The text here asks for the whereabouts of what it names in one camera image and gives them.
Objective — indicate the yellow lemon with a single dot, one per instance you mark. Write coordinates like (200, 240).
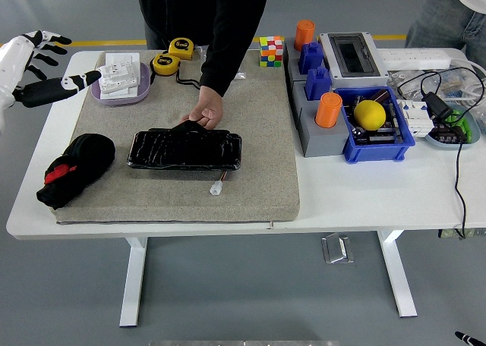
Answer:
(370, 114)

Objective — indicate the colourful puzzle cube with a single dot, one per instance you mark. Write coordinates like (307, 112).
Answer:
(271, 52)

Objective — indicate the grey block holder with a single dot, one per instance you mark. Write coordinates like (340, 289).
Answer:
(291, 65)
(322, 143)

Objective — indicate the grey-brown mat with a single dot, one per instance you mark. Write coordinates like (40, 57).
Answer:
(247, 152)

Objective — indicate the clear bag of white rings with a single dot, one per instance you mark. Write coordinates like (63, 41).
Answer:
(398, 78)

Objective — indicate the black power adapter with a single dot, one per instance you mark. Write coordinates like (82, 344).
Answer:
(436, 105)

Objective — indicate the white power strip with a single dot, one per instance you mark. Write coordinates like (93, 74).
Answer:
(414, 57)

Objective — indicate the blue stepped block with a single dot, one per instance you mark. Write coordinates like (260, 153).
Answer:
(311, 59)
(318, 86)

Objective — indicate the green plastic part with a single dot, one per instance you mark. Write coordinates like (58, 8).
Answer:
(465, 128)

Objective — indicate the white table leg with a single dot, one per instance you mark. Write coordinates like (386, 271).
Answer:
(398, 277)
(133, 277)

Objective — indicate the orange cylinder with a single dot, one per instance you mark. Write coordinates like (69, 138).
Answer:
(328, 111)
(305, 35)

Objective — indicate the brown cylindrical capacitor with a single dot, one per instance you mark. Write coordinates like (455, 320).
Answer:
(379, 95)

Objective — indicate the metal under-table bracket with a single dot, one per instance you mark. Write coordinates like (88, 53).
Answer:
(450, 233)

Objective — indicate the person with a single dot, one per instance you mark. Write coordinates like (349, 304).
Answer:
(440, 19)
(190, 12)

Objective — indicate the white flat wall plate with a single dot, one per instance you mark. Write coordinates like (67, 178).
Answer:
(127, 92)
(121, 57)

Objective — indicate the blue plastic bin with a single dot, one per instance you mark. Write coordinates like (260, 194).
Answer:
(379, 151)

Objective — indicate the clear bag of small parts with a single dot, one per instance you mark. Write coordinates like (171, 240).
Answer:
(455, 86)

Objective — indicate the small clear plastic bag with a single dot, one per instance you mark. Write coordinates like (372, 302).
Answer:
(240, 75)

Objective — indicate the dark circuit board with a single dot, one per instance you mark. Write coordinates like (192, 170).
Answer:
(379, 136)

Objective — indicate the light blue dish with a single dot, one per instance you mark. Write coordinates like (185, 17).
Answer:
(436, 141)

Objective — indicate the white circuit breaker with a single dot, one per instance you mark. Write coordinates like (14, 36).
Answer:
(415, 118)

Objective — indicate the black rag with red tag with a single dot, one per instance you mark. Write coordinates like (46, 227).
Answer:
(87, 156)

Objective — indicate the yellow tape measure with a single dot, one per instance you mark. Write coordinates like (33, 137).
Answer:
(166, 63)
(181, 47)

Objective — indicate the grey electrical box clear lid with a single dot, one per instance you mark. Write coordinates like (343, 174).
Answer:
(357, 78)

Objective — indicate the white switch module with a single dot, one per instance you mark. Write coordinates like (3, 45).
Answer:
(119, 76)

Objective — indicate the dark terminal block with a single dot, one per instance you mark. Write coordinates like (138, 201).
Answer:
(448, 135)

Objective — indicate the glossy black panel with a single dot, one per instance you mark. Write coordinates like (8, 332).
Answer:
(182, 150)

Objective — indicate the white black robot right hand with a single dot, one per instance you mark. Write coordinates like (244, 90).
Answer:
(469, 339)

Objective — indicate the person's left hand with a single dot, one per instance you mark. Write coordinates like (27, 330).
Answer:
(210, 105)

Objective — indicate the purple plastic tray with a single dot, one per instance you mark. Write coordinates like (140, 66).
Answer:
(143, 92)

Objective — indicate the metal floor box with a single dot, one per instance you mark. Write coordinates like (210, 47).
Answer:
(336, 249)

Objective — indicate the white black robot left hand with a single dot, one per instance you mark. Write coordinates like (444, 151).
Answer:
(13, 65)

